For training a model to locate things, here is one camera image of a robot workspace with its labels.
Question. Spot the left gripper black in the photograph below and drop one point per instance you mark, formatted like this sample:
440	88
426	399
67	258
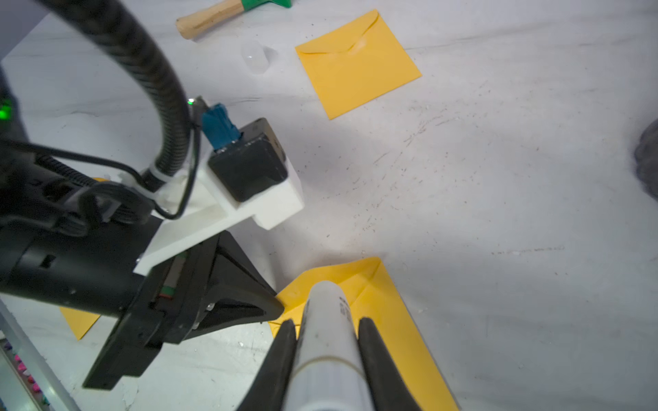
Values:
207	288

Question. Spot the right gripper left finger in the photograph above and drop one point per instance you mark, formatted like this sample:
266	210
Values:
270	384

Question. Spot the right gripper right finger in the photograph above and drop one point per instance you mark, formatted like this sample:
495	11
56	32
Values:
387	388

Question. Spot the white glue stick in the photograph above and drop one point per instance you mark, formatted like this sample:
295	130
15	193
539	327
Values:
327	372

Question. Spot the yellow envelope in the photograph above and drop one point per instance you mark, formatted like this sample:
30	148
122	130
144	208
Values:
80	322
356	64
371	293

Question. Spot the white glue stick cap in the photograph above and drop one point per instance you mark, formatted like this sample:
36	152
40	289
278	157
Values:
255	57

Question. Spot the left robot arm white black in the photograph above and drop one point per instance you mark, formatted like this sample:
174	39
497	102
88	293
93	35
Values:
74	227

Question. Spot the dark purple vase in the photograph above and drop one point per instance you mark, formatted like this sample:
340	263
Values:
646	158

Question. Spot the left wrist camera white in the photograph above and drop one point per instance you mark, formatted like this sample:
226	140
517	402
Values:
243	174

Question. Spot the green toy rake wooden handle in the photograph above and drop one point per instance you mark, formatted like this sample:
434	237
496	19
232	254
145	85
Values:
196	24

